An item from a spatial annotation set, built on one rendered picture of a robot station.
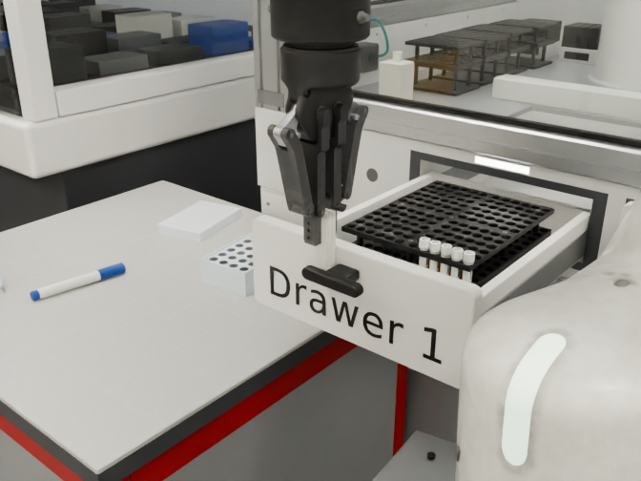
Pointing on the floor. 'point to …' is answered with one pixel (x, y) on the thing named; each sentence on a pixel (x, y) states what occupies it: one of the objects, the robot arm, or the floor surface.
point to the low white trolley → (174, 363)
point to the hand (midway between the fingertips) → (320, 240)
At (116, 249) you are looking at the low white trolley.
